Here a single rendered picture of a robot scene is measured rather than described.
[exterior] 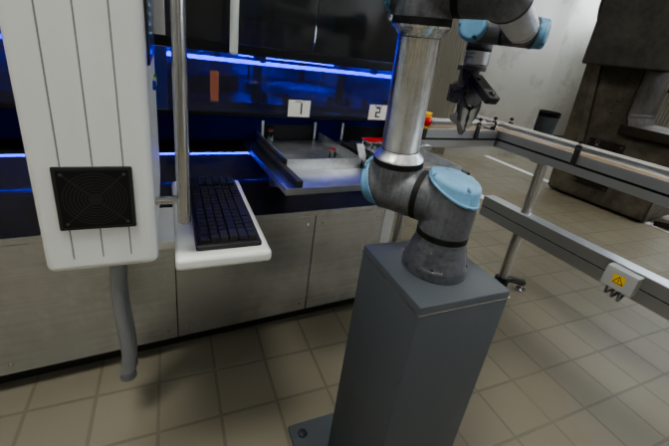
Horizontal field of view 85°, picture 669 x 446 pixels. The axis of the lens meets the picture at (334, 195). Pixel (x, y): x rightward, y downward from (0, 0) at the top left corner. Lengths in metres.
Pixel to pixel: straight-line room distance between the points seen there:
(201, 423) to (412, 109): 1.24
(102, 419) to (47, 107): 1.15
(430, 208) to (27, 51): 0.73
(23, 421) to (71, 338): 0.26
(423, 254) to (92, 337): 1.24
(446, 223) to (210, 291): 1.05
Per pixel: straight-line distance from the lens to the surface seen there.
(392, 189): 0.83
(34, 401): 1.76
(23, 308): 1.57
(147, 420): 1.58
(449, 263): 0.84
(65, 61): 0.70
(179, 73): 0.69
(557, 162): 2.03
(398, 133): 0.80
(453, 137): 1.98
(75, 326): 1.61
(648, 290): 1.97
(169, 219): 0.98
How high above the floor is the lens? 1.24
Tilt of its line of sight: 22 degrees down
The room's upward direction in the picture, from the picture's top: 8 degrees clockwise
